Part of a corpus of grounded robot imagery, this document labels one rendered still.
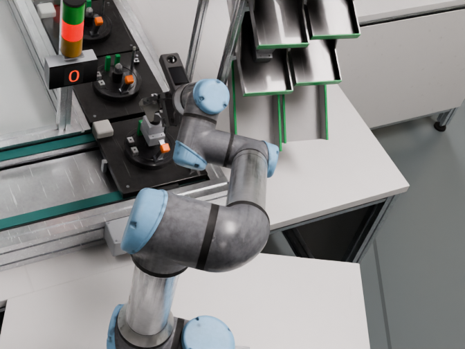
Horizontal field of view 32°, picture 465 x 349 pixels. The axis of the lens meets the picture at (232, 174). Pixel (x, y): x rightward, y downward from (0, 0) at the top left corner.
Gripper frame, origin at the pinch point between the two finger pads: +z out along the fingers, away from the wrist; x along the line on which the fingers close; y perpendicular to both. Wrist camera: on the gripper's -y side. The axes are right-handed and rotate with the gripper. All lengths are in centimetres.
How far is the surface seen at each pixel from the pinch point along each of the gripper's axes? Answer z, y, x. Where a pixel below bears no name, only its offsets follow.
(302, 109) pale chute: 5.6, 10.8, 43.2
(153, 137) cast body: 5.9, 9.7, -1.3
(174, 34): 57, -20, 31
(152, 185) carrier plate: 6.7, 21.7, -3.9
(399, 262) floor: 81, 85, 118
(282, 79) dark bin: -6.9, 1.6, 32.1
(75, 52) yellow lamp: -2.8, -14.0, -18.9
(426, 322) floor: 63, 106, 113
